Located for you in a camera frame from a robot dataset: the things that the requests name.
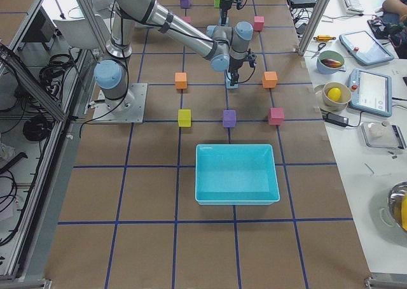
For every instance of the black power adapter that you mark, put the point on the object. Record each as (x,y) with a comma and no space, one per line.
(335,119)

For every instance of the purple block near pink bin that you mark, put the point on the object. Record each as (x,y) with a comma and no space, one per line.
(185,4)

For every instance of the black handled scissors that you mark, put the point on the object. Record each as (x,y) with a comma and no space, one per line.
(319,49)

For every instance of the orange block near robot bases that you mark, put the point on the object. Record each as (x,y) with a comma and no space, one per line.
(181,80)

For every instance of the purple fruit in bowl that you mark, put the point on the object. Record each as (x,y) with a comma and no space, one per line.
(331,63)

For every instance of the kitchen scale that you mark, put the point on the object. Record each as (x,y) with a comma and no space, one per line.
(383,135)

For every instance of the steel bowl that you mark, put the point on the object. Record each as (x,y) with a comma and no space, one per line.
(386,215)

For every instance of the aluminium frame post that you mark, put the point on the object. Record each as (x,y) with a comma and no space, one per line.
(315,18)

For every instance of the teach pendant upper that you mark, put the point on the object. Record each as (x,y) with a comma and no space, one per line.
(365,48)

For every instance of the teach pendant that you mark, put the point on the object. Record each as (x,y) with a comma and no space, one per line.
(370,92)
(365,48)

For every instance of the cracked light blue block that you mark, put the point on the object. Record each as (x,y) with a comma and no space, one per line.
(211,29)

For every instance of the black gripper body with cable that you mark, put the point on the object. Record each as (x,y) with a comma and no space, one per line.
(224,6)

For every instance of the beige bowl with lemon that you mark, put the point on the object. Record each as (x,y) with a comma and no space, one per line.
(328,105)

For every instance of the pink block cyan side corner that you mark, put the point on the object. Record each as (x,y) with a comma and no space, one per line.
(276,116)

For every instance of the dark pink block with hole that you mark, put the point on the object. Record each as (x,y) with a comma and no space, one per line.
(187,19)

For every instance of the smooth light blue block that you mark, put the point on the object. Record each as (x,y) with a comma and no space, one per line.
(227,81)

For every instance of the robot arm near cyan bin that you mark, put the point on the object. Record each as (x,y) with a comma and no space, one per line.
(226,48)

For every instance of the cyan plastic bin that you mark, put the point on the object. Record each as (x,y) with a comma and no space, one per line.
(236,174)

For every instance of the black gripper body cyan side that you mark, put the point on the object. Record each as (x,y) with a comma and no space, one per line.
(234,67)

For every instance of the purple block near cyan bin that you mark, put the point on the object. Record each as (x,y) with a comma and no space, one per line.
(229,118)

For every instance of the orange block far from bases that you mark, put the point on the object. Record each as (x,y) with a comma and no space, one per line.
(269,79)

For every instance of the yellow foam block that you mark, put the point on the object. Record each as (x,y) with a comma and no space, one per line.
(184,118)

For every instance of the pink block far centre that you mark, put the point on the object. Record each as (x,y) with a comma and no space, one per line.
(258,23)

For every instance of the metal base plate cyan side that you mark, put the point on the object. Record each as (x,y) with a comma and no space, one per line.
(131,110)

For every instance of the yellow lemon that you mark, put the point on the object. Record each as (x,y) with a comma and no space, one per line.
(334,94)

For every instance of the green bowl with purple fruit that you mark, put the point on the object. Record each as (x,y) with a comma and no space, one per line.
(329,54)

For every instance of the teach pendant lower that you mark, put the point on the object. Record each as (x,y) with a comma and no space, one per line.
(370,92)

